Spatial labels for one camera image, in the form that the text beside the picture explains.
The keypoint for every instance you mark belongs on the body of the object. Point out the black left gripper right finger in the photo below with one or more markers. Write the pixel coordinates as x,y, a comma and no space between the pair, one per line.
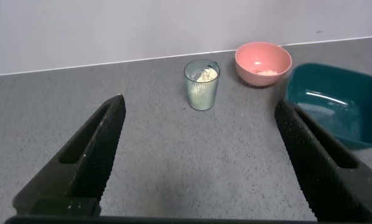
326,174

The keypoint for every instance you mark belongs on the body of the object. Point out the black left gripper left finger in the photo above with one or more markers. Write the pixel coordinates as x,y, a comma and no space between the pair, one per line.
86,165

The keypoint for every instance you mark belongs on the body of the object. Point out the cream powder mass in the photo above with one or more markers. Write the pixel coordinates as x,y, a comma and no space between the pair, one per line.
207,75

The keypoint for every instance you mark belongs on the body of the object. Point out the small pale powder pile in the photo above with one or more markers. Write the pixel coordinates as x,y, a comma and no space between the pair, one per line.
267,72

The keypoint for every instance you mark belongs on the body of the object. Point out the pink round bowl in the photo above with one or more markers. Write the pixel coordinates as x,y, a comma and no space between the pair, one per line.
254,62

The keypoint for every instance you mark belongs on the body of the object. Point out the teal square plastic tub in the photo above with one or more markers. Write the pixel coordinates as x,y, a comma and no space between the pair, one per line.
338,93

